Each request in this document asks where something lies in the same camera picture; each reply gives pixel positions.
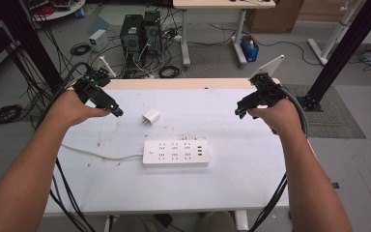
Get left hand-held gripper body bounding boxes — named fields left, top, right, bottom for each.
left=71, top=56, right=120, bottom=112

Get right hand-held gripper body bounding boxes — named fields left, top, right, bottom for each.
left=237, top=54, right=286, bottom=111

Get white charger plug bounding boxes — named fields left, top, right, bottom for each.
left=141, top=108, right=160, bottom=126

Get white power strip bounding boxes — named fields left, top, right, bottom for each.
left=142, top=139, right=211, bottom=168

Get person's left hand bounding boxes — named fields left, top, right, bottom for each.
left=46, top=90, right=111, bottom=129

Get person's right hand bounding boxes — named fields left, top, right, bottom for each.
left=247, top=98, right=304, bottom=136

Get blue box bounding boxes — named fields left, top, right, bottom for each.
left=240, top=34, right=260, bottom=64

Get small white device box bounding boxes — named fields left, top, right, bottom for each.
left=88, top=28, right=110, bottom=53

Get wooden table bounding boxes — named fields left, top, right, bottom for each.
left=43, top=77, right=319, bottom=232

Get wide black computer tower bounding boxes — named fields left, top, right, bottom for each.
left=119, top=14, right=145, bottom=71

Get grey floor mat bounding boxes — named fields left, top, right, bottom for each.
left=282, top=83, right=367, bottom=140

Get cardboard box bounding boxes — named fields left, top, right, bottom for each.
left=245, top=0, right=305, bottom=34

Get round white table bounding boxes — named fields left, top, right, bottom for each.
left=21, top=0, right=87, bottom=23

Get white metal stand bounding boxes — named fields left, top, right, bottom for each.
left=306, top=0, right=359, bottom=66

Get black metal pillar with base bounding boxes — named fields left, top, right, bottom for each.
left=297, top=0, right=371, bottom=113

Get white table mat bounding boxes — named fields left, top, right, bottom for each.
left=43, top=88, right=290, bottom=216

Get white-legged wooden desk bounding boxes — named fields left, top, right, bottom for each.
left=172, top=0, right=276, bottom=69

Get small black object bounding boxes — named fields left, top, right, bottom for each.
left=154, top=214, right=174, bottom=227

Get left gripper cable bundle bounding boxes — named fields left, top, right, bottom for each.
left=34, top=61, right=97, bottom=232

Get gripper cable bundle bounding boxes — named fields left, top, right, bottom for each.
left=247, top=86, right=309, bottom=232
left=34, top=61, right=97, bottom=232

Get small coiled black cable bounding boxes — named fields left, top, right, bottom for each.
left=70, top=42, right=92, bottom=57

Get right gripper cable bundle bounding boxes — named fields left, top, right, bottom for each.
left=247, top=86, right=309, bottom=232

